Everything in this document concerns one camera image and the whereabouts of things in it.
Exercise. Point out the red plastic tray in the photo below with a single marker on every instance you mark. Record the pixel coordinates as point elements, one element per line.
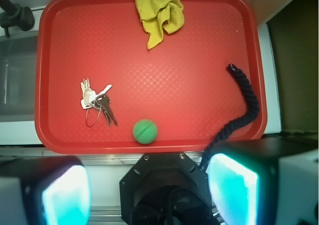
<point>182,85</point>

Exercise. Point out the steel sink basin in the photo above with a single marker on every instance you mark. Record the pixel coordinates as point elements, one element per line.
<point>17,78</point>

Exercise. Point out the yellow cloth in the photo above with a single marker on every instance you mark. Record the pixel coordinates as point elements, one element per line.
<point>158,17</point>

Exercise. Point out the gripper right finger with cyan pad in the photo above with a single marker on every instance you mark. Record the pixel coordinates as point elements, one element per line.
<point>269,181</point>

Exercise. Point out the green rubber ball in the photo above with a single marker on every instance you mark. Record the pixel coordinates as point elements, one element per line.
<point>145,131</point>

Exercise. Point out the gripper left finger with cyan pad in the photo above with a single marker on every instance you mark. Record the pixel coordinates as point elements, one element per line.
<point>44,191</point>

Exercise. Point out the black faucet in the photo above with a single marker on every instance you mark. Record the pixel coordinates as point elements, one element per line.
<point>15,15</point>

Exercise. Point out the bunch of keys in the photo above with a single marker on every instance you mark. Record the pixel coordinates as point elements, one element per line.
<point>98,101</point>

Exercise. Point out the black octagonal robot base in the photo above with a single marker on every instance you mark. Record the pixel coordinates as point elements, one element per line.
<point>166,189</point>

